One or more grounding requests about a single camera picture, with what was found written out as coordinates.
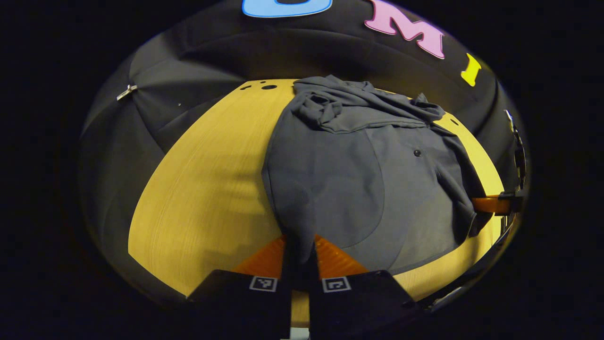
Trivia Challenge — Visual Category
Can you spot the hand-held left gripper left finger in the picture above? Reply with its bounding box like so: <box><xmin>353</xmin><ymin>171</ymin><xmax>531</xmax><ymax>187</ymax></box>
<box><xmin>186</xmin><ymin>235</ymin><xmax>293</xmax><ymax>340</ymax></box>

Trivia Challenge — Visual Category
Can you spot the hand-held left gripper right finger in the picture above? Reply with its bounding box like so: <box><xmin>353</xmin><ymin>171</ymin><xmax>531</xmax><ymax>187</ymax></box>
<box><xmin>309</xmin><ymin>234</ymin><xmax>420</xmax><ymax>340</ymax></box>

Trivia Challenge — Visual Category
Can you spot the grey shirt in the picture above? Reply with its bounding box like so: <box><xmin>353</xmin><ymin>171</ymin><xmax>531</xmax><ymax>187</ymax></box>
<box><xmin>261</xmin><ymin>75</ymin><xmax>494</xmax><ymax>275</ymax></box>

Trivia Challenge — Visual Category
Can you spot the black backdrop cloth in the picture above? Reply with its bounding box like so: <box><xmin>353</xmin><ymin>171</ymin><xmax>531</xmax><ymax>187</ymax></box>
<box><xmin>79</xmin><ymin>0</ymin><xmax>528</xmax><ymax>303</ymax></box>

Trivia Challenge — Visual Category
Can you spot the silver metal clip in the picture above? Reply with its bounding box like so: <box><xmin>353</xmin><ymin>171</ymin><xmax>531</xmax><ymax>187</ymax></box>
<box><xmin>116</xmin><ymin>84</ymin><xmax>139</xmax><ymax>102</ymax></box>

